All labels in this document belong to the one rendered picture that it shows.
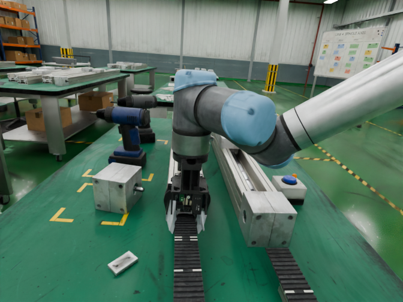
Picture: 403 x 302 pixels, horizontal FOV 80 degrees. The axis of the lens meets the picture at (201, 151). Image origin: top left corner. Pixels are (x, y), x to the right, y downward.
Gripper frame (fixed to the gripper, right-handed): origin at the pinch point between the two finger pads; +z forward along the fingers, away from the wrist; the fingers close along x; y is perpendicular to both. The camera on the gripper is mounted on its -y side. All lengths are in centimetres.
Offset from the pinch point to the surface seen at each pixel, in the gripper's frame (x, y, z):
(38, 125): -164, -242, 51
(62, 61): -217, -445, -12
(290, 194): 31.2, -12.5, -1.8
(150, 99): -15, -63, -18
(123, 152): -21.2, -34.0, -4.5
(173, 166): -3.5, -20.2, -6.2
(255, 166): 22.3, -21.0, -6.5
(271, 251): 17.4, 9.3, -1.4
